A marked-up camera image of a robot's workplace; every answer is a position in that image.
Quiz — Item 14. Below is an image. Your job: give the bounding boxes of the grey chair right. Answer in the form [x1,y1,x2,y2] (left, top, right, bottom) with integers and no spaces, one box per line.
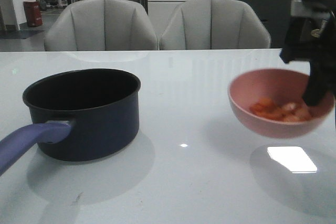
[160,0,271,50]

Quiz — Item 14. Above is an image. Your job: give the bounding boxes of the grey chair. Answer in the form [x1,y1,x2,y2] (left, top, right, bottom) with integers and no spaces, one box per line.
[44,0,159,51]
[160,0,271,50]

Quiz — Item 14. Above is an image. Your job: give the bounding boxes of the pink bowl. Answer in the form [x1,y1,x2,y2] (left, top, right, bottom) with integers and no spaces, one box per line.
[228,68,335,138]

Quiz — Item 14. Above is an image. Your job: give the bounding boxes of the orange ham slices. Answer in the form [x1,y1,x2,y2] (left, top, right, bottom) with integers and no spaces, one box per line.
[249,97,313,122]

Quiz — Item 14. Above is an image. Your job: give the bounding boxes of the dark blue pot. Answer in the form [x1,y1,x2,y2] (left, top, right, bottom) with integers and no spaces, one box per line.
[1,69,141,172]

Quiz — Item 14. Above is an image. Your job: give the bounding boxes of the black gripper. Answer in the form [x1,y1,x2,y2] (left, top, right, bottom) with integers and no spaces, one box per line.
[280,0,335,106]

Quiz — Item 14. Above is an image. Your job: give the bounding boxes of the grey chair left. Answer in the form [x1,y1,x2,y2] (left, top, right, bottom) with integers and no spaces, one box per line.
[44,0,159,51]

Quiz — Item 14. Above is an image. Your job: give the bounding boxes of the red bin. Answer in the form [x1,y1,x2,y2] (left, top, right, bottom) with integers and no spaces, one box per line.
[23,1,43,27]

